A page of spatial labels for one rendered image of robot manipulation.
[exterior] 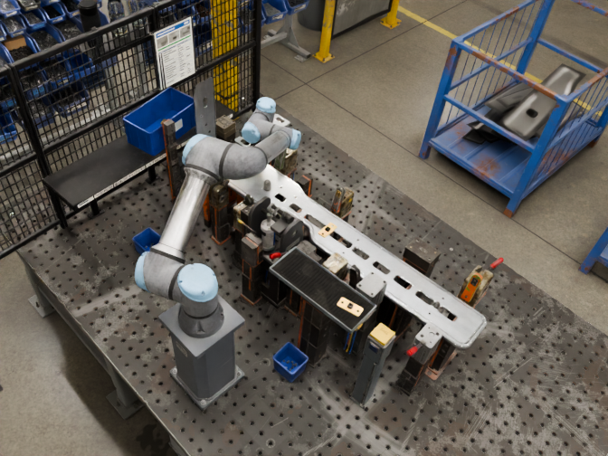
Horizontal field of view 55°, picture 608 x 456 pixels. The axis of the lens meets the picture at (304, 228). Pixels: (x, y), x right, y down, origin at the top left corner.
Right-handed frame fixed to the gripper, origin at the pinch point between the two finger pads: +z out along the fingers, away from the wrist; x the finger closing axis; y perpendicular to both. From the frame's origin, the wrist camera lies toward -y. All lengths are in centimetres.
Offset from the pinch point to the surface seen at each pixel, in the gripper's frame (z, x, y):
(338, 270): -10, -23, 65
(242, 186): 3.7, -11.8, 4.9
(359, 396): 19, -41, 98
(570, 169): 94, 243, 97
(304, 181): 3.0, 10.6, 20.7
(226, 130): 2.6, 5.7, -23.6
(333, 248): -1, -11, 54
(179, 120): -3.9, -11.0, -36.5
